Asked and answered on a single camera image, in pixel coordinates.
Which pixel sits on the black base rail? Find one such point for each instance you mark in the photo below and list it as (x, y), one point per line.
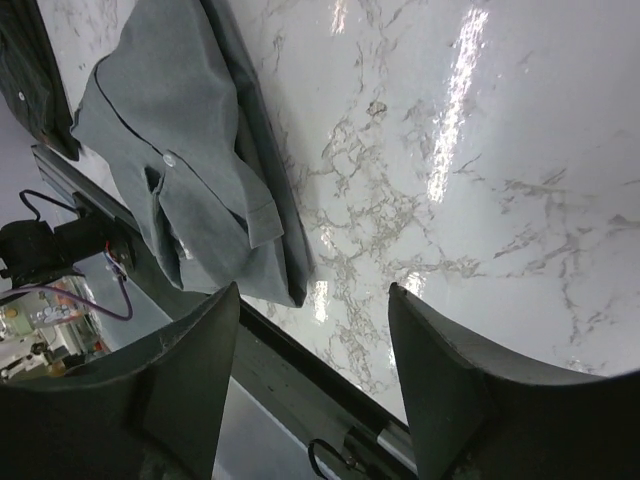
(342, 430)

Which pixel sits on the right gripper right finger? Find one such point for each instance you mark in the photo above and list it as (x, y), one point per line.
(478, 410)

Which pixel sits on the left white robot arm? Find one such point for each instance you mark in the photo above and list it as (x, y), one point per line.
(32, 252)

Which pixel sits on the grey long sleeve shirt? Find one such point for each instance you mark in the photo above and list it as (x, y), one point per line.
(176, 112)

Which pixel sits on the aluminium frame rail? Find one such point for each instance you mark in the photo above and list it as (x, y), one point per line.
(66, 180)

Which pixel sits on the folded black striped shirt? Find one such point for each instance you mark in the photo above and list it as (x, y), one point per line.
(30, 80)

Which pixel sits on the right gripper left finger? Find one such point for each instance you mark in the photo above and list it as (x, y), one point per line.
(140, 400)

